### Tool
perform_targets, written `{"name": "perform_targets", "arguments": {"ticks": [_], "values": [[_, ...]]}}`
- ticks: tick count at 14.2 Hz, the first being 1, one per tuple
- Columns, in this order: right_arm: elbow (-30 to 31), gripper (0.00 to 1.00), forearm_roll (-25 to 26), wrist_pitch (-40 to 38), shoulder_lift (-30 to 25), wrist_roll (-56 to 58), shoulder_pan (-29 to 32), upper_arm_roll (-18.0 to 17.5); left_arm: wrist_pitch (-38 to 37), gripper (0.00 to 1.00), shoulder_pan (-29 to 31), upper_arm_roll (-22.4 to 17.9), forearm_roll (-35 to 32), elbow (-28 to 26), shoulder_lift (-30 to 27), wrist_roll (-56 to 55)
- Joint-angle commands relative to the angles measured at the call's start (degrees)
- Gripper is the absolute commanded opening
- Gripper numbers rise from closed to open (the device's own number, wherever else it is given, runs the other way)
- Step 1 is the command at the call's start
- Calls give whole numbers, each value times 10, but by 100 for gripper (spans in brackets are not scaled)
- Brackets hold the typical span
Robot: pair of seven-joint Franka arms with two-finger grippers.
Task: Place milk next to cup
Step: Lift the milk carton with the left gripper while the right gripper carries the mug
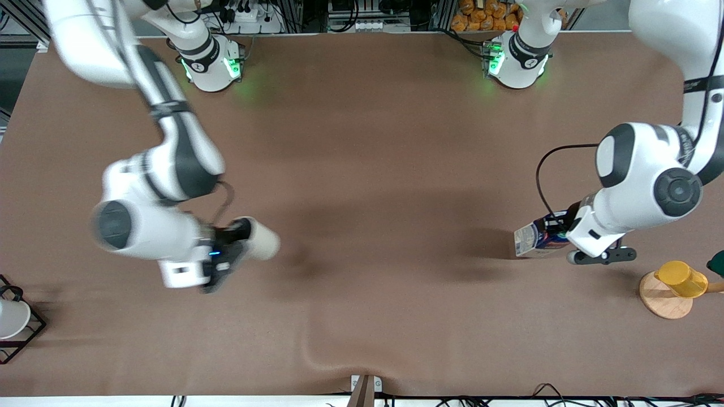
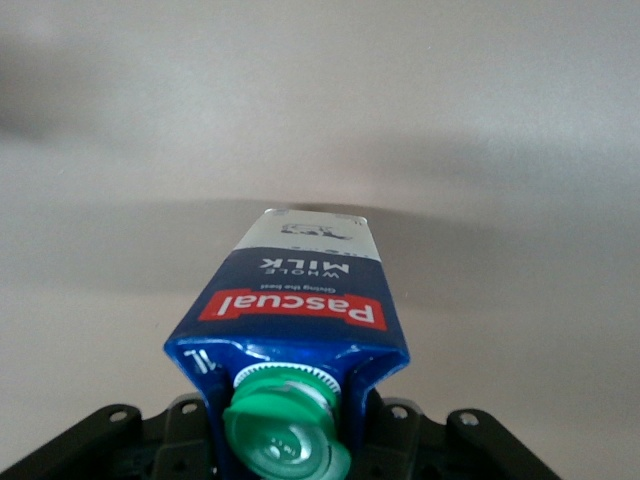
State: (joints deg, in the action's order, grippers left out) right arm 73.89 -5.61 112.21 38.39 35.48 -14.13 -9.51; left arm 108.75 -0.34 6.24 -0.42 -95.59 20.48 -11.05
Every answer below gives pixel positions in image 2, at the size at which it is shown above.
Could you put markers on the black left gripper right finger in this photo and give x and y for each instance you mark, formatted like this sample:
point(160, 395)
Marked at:
point(450, 455)

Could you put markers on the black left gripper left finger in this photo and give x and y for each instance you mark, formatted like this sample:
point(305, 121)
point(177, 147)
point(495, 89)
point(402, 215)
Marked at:
point(100, 450)

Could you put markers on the blue Pascal milk carton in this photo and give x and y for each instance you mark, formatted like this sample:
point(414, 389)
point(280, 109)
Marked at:
point(295, 300)

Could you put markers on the brown table cover sheet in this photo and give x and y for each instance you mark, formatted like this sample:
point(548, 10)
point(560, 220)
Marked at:
point(320, 100)

